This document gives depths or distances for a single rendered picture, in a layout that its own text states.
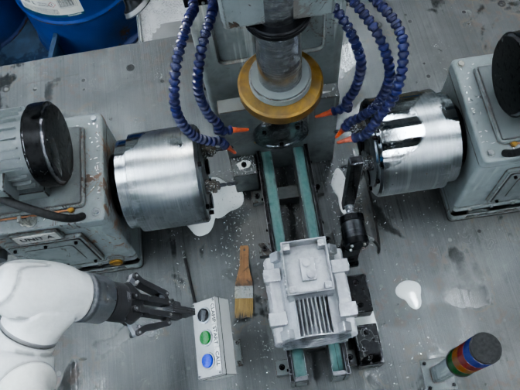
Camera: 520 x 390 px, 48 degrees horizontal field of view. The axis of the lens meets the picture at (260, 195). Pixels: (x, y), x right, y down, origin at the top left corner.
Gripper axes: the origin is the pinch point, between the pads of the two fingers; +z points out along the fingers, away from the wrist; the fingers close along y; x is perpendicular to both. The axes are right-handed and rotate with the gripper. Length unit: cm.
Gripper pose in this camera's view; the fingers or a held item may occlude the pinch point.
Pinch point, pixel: (179, 311)
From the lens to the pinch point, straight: 128.7
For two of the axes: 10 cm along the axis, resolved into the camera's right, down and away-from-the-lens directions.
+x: -8.0, 3.4, 5.0
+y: -1.3, -9.0, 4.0
